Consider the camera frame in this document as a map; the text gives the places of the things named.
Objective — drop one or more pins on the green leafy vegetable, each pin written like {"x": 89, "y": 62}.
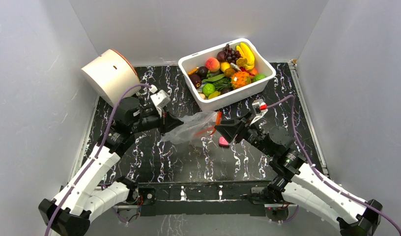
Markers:
{"x": 220, "y": 82}

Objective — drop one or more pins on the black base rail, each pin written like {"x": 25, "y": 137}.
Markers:
{"x": 213, "y": 198}

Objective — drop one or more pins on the dark purple plum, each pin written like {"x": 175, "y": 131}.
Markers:
{"x": 196, "y": 80}

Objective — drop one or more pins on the red orange peach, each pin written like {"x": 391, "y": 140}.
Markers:
{"x": 213, "y": 65}

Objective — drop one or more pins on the orange toy pineapple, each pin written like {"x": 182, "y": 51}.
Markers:
{"x": 240, "y": 79}

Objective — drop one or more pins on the green round fruit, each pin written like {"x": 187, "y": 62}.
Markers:
{"x": 258, "y": 77}

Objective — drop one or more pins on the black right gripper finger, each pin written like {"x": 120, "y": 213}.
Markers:
{"x": 233, "y": 126}
{"x": 232, "y": 134}

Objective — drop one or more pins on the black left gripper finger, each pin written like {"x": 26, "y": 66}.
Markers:
{"x": 170, "y": 119}
{"x": 165, "y": 128}

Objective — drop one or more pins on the small pink box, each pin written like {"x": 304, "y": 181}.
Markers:
{"x": 223, "y": 143}

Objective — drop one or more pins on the green lime ball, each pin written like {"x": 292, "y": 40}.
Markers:
{"x": 208, "y": 89}

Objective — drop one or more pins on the yellow lemon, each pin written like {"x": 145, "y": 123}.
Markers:
{"x": 214, "y": 95}

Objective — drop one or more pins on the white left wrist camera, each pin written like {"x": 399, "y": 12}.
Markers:
{"x": 160, "y": 99}

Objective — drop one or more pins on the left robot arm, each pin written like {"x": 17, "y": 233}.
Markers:
{"x": 72, "y": 210}

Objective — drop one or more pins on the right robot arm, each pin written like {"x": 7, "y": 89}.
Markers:
{"x": 297, "y": 183}

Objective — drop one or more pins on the yellow banana bunch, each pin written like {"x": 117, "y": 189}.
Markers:
{"x": 247, "y": 59}

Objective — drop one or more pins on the white plastic food bin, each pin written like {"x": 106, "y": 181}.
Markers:
{"x": 194, "y": 64}

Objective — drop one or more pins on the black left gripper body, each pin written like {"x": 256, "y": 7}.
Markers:
{"x": 150, "y": 120}

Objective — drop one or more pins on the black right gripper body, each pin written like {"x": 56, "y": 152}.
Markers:
{"x": 239, "y": 131}

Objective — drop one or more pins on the dark grape bunch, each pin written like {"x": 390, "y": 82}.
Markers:
{"x": 231, "y": 55}

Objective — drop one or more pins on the white cylindrical container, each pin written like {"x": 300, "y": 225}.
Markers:
{"x": 110, "y": 74}

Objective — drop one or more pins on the clear zip top bag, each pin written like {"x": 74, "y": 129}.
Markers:
{"x": 195, "y": 126}

